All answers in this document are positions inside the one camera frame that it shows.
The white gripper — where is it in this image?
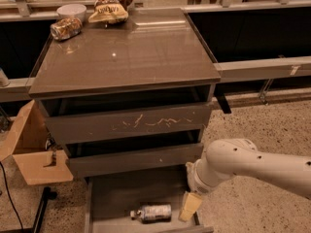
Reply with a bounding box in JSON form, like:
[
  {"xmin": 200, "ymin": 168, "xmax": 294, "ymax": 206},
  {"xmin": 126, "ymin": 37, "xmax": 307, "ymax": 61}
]
[{"xmin": 179, "ymin": 160, "xmax": 216, "ymax": 221}]

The black cable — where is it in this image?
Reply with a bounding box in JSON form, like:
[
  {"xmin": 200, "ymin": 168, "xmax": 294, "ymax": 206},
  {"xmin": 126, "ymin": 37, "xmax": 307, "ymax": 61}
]
[{"xmin": 0, "ymin": 161, "xmax": 25, "ymax": 233}]

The metal railing beam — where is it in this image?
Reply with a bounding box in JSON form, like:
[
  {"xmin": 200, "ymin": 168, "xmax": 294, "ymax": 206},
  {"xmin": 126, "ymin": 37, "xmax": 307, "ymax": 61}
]
[{"xmin": 215, "ymin": 56, "xmax": 311, "ymax": 83}]

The yellow chip bag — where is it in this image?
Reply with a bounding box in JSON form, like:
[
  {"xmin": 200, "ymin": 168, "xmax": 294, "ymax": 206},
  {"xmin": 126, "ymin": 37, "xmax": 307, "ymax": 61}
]
[{"xmin": 88, "ymin": 4, "xmax": 128, "ymax": 24}]

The grey drawer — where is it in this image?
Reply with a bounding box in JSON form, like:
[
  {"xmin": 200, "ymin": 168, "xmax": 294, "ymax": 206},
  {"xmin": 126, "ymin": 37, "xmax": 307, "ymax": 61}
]
[
  {"xmin": 39, "ymin": 84, "xmax": 214, "ymax": 145},
  {"xmin": 84, "ymin": 165, "xmax": 214, "ymax": 233},
  {"xmin": 66, "ymin": 130, "xmax": 203, "ymax": 178}
]

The black stand leg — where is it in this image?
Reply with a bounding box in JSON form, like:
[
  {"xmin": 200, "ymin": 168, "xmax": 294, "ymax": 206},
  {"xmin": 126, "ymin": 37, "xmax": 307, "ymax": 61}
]
[{"xmin": 32, "ymin": 186, "xmax": 57, "ymax": 233}]

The white bowl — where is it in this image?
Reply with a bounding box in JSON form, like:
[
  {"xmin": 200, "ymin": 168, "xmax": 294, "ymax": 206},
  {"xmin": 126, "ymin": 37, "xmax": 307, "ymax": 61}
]
[{"xmin": 56, "ymin": 4, "xmax": 86, "ymax": 22}]

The grey middle drawer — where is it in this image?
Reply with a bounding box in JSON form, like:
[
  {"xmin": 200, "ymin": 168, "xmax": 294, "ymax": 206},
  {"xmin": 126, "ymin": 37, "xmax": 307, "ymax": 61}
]
[{"xmin": 66, "ymin": 130, "xmax": 203, "ymax": 178}]

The grey bottom drawer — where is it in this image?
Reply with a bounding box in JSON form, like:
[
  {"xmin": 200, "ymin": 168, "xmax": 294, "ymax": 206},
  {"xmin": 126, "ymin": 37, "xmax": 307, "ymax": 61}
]
[{"xmin": 84, "ymin": 165, "xmax": 214, "ymax": 233}]

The clear plastic water bottle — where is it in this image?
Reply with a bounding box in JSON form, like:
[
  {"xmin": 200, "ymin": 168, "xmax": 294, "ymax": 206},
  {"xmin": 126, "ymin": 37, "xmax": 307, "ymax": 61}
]
[{"xmin": 130, "ymin": 204, "xmax": 172, "ymax": 223}]

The open cardboard box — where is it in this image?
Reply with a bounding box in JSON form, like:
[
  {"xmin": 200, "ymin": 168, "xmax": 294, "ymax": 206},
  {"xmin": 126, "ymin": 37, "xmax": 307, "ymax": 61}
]
[{"xmin": 0, "ymin": 100, "xmax": 73, "ymax": 185}]

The lying metal can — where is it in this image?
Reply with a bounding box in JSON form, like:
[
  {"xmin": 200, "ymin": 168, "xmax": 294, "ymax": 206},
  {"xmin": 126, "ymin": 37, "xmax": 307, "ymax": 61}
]
[{"xmin": 50, "ymin": 17, "xmax": 83, "ymax": 41}]

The grey drawer cabinet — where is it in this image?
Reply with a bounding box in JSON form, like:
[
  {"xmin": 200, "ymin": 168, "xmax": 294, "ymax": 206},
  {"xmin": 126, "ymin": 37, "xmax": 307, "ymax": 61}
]
[{"xmin": 28, "ymin": 7, "xmax": 222, "ymax": 233}]

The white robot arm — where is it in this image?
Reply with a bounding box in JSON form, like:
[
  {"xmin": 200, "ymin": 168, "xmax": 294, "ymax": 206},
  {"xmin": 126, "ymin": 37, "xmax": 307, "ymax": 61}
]
[{"xmin": 179, "ymin": 139, "xmax": 311, "ymax": 221}]

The grey top drawer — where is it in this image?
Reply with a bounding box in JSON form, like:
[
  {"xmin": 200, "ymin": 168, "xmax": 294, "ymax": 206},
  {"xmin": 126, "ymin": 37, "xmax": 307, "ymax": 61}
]
[{"xmin": 39, "ymin": 84, "xmax": 214, "ymax": 145}]

